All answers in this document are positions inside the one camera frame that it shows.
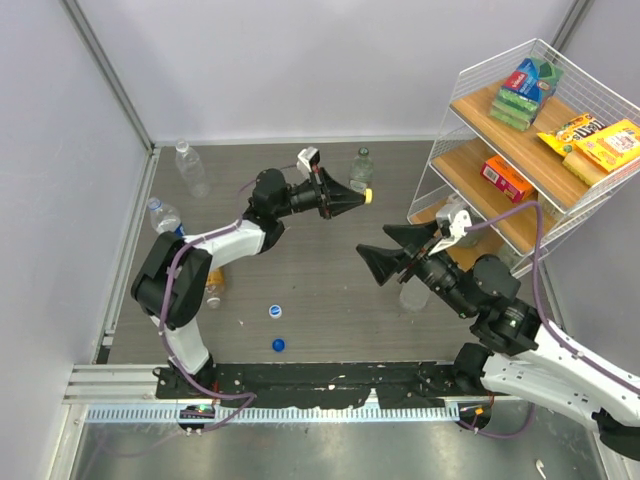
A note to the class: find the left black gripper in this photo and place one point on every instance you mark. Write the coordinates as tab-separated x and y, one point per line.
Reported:
334	198

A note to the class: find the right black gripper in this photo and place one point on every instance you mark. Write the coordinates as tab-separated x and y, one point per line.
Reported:
415	235

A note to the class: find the amber tea bottle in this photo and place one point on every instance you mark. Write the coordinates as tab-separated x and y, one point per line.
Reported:
214	288

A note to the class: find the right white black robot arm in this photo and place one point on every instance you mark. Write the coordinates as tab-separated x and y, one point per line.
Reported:
518	351

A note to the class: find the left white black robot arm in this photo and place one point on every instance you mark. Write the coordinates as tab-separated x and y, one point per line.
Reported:
170	285

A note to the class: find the green cap glass bottle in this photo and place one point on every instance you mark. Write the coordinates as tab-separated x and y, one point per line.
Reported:
361	172

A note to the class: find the clear bottle blue cap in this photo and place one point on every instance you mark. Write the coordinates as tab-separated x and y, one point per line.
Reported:
414	296

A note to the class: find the blue white bottle cap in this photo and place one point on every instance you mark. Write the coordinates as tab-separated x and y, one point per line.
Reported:
275	311

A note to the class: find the dark blue bottle cap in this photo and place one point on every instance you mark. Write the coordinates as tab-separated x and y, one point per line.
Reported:
278	345

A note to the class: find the clear empty plastic bottle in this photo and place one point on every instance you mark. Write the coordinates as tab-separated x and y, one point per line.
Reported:
191	169

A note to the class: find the blue label water bottle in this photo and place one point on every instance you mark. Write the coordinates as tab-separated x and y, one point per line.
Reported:
164	217

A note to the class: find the green grey cup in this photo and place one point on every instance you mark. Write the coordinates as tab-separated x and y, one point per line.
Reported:
474	237

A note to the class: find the clear glass on shelf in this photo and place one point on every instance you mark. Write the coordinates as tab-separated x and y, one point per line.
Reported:
509	256

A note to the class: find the orange red box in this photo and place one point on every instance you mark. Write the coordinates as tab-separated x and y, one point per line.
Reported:
506	179

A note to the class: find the yellow candy bag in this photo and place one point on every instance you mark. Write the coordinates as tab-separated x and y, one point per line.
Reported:
564	139

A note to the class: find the green sponge pack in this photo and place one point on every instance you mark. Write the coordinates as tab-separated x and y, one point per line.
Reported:
524	93

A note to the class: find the yellow sponge pack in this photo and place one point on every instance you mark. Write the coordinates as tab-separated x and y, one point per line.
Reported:
598	155

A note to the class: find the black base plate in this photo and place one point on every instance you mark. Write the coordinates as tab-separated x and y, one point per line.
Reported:
340	385

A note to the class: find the white slotted cable duct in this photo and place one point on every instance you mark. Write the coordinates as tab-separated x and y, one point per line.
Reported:
178	412

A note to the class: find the white wire shelf rack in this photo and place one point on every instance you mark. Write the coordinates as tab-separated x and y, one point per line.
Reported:
468	136

